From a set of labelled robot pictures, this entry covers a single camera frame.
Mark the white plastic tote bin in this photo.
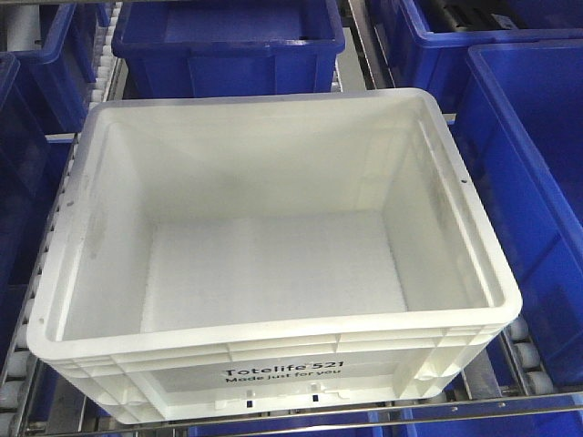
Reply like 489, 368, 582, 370
26, 88, 522, 423

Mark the blue bin behind tote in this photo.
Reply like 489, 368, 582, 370
112, 1, 345, 98

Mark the blue bin right rear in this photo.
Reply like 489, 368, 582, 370
369, 1, 582, 113

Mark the blue bin right front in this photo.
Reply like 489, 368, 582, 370
453, 39, 582, 388

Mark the blue bin left front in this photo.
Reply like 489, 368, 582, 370
1, 52, 64, 359

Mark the blue bin left rear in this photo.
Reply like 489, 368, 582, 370
1, 3, 112, 135

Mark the metal guide rail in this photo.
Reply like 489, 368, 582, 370
347, 0, 394, 90

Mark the right side roller rail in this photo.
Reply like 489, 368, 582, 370
500, 316, 556, 396

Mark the roller rail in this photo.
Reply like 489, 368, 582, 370
500, 316, 556, 396
1, 134, 78, 436

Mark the left side roller rail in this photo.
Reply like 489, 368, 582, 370
1, 134, 78, 436

